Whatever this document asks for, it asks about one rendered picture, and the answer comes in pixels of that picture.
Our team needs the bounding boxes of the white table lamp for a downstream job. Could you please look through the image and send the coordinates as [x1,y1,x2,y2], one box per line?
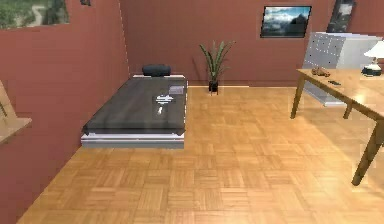
[361,40,384,77]

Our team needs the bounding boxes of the dark blue pillow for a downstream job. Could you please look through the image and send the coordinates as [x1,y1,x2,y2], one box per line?
[141,63,172,78]

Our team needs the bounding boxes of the green house plant black pot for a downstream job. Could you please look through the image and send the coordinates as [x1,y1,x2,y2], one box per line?
[199,40,237,94]

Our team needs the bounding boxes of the framed mountain landscape picture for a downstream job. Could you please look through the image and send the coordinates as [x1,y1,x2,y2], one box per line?
[259,5,313,39]

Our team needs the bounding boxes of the framed dark portrait picture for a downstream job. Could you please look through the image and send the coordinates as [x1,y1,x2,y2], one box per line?
[326,0,357,34]

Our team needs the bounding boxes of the brown lumpy object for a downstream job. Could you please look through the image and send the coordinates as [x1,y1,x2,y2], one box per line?
[311,66,331,78]

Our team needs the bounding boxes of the light wooden furniture piece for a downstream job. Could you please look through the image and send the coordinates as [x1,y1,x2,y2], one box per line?
[0,79,33,146]

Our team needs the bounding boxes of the window with green view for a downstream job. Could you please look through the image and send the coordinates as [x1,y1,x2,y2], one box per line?
[0,0,71,30]

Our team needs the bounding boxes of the white shelf unit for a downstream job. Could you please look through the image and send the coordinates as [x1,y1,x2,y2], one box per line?
[301,31,384,107]

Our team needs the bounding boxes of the wooden table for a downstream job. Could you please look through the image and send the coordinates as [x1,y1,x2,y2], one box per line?
[289,67,384,187]

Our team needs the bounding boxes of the grey bed with white base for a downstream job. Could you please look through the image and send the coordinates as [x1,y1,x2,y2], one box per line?
[80,73,189,150]

